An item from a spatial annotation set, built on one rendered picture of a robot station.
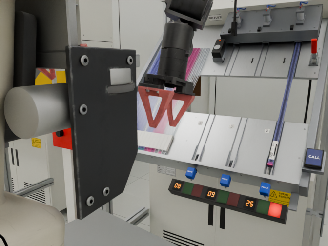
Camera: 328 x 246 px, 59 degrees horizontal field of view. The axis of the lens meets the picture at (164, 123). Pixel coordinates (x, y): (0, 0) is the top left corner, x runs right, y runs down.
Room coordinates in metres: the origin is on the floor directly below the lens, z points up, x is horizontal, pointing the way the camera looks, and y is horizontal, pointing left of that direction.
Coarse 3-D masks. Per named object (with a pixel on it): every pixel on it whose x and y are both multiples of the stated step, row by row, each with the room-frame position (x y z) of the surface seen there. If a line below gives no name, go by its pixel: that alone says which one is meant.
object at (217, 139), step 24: (192, 120) 0.99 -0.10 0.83; (216, 120) 0.95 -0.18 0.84; (240, 120) 0.91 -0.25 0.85; (264, 120) 0.88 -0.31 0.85; (192, 144) 0.91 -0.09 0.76; (216, 144) 0.88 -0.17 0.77; (240, 144) 0.85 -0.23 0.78; (264, 144) 0.82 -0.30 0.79; (288, 144) 0.79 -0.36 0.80; (240, 168) 0.79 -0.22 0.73; (264, 168) 0.77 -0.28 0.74; (288, 168) 0.74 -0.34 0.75
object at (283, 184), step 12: (144, 156) 0.94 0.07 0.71; (156, 156) 0.90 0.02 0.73; (168, 156) 0.88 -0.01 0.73; (180, 168) 0.90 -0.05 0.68; (204, 168) 0.83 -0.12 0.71; (216, 168) 0.80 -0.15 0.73; (228, 168) 0.78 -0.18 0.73; (240, 180) 0.79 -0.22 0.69; (252, 180) 0.76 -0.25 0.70; (264, 180) 0.74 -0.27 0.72; (276, 180) 0.71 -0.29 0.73; (288, 180) 0.70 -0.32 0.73; (288, 192) 0.73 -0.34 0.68
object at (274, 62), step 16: (208, 32) 1.31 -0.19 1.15; (320, 32) 1.07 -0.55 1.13; (160, 48) 1.36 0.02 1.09; (240, 48) 1.16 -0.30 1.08; (256, 48) 1.13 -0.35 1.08; (272, 48) 1.10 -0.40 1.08; (288, 48) 1.07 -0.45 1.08; (304, 48) 1.04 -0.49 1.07; (320, 48) 1.01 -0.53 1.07; (208, 64) 1.16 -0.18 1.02; (224, 64) 1.13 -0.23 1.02; (240, 64) 1.10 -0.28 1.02; (256, 64) 1.07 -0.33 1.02; (272, 64) 1.04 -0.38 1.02; (288, 64) 1.01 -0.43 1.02; (304, 64) 0.99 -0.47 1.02
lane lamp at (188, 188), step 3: (186, 183) 0.83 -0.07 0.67; (189, 183) 0.82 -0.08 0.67; (186, 186) 0.82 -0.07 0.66; (189, 186) 0.81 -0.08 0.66; (192, 186) 0.81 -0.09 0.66; (183, 189) 0.81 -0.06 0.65; (186, 189) 0.81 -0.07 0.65; (189, 189) 0.81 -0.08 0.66; (183, 192) 0.81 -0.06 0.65; (186, 192) 0.80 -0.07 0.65; (189, 192) 0.80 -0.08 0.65
